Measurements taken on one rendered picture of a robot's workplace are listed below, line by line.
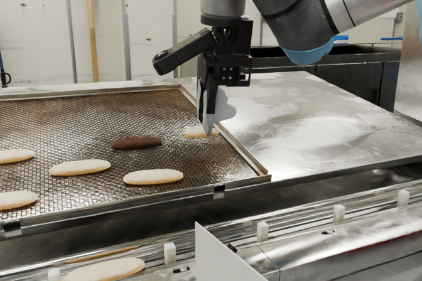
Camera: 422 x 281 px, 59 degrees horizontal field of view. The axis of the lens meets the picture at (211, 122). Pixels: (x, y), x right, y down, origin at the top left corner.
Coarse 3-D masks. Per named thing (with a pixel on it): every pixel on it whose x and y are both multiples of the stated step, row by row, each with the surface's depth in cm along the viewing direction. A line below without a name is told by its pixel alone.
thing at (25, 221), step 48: (0, 96) 89; (48, 96) 93; (96, 96) 96; (144, 96) 98; (192, 96) 98; (48, 144) 71; (96, 144) 72; (192, 144) 75; (240, 144) 74; (0, 192) 56; (48, 192) 57; (144, 192) 59; (192, 192) 59
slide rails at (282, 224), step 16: (416, 192) 69; (352, 208) 63; (368, 208) 63; (272, 224) 58; (288, 224) 58; (304, 224) 58; (336, 224) 58; (192, 240) 53; (224, 240) 53; (128, 256) 50; (144, 256) 50; (160, 256) 50; (64, 272) 46
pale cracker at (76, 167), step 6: (66, 162) 64; (72, 162) 64; (78, 162) 64; (84, 162) 64; (90, 162) 64; (96, 162) 64; (102, 162) 65; (108, 162) 65; (54, 168) 62; (60, 168) 62; (66, 168) 62; (72, 168) 62; (78, 168) 62; (84, 168) 63; (90, 168) 63; (96, 168) 63; (102, 168) 64; (108, 168) 65; (54, 174) 61; (60, 174) 61; (66, 174) 61; (72, 174) 62
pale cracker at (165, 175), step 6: (132, 174) 62; (138, 174) 62; (144, 174) 62; (150, 174) 62; (156, 174) 62; (162, 174) 62; (168, 174) 62; (174, 174) 63; (180, 174) 63; (126, 180) 61; (132, 180) 60; (138, 180) 60; (144, 180) 61; (150, 180) 61; (156, 180) 61; (162, 180) 61; (168, 180) 62; (174, 180) 62
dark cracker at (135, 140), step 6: (126, 138) 73; (132, 138) 73; (138, 138) 74; (144, 138) 74; (150, 138) 74; (156, 138) 75; (114, 144) 71; (120, 144) 71; (126, 144) 71; (132, 144) 71; (138, 144) 72; (144, 144) 72; (150, 144) 73; (156, 144) 73
